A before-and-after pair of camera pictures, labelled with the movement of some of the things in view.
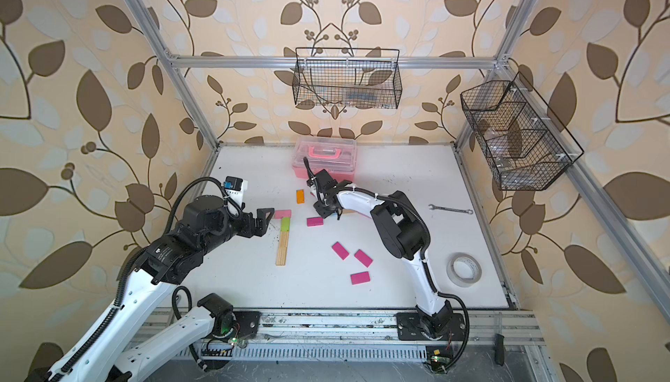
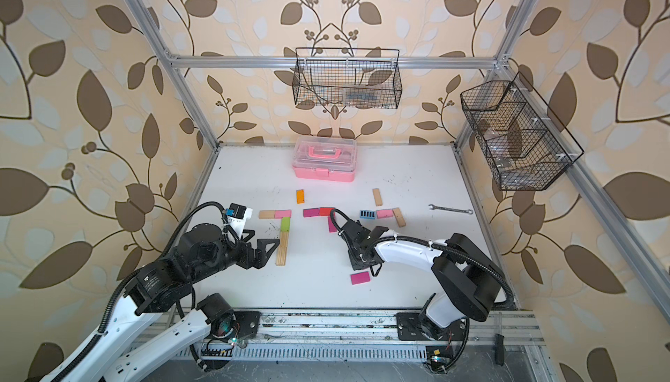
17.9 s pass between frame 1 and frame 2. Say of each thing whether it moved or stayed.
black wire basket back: stayed
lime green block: stayed
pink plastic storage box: stayed
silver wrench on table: stayed
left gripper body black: moved
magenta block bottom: stayed
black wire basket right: stayed
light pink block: stayed
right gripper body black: moved
